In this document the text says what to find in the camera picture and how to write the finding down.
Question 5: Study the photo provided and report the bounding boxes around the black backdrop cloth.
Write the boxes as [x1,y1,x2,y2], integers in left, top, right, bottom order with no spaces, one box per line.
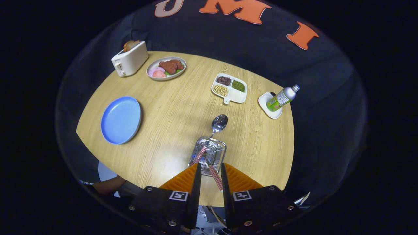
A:
[56,0,368,209]

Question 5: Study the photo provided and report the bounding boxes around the white divided dish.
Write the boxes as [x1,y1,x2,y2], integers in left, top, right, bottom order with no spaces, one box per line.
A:
[211,73,248,105]

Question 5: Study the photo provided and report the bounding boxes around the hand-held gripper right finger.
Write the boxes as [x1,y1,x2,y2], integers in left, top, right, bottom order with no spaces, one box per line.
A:
[221,162,302,234]

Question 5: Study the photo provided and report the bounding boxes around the blue round plate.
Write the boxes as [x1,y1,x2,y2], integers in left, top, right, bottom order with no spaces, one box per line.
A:
[100,96,142,145]

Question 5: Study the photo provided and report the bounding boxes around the spoon with red checked handle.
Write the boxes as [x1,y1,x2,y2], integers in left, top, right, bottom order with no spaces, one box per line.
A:
[208,114,228,192]

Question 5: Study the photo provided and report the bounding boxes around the person's grey trousers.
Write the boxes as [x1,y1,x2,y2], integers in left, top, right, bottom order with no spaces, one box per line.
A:
[122,180,146,198]

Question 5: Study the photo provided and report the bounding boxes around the white toaster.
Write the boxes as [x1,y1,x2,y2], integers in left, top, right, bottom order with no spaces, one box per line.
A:
[111,41,149,77]

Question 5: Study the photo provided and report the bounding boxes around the fork with red checked handle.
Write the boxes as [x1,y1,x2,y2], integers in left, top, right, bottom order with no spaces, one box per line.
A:
[190,140,209,166]

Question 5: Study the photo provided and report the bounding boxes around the steel perforated basket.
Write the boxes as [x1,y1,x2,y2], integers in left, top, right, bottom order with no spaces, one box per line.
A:
[188,136,227,177]

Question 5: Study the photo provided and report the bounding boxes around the grey oval food plate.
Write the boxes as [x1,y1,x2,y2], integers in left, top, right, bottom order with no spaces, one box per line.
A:
[146,57,187,81]

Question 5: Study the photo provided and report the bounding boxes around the white square coaster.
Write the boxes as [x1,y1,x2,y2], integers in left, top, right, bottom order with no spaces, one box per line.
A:
[258,92,283,119]

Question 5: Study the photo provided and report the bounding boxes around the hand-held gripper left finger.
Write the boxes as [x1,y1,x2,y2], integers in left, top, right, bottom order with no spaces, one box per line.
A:
[127,162,202,235]

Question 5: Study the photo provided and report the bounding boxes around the green labelled metal bottle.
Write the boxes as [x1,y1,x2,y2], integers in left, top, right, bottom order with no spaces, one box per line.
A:
[266,84,300,112]

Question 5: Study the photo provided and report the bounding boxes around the brown steak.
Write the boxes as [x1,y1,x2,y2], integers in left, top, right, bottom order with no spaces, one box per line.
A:
[158,59,184,75]

